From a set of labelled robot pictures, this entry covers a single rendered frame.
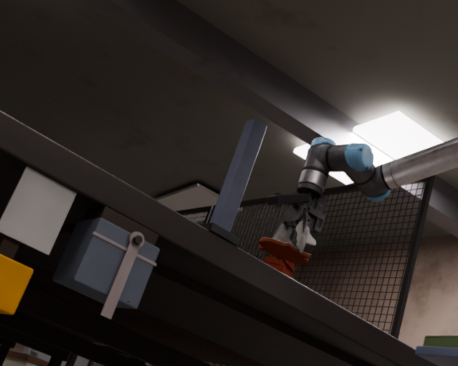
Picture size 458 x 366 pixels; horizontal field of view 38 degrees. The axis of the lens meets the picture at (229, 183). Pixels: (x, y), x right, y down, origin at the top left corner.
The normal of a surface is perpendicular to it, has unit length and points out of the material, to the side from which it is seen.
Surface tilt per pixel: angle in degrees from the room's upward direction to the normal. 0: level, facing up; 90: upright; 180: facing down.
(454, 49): 180
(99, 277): 90
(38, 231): 90
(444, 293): 90
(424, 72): 180
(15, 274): 90
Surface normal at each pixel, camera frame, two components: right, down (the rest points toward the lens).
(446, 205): 0.51, -0.17
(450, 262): -0.80, -0.45
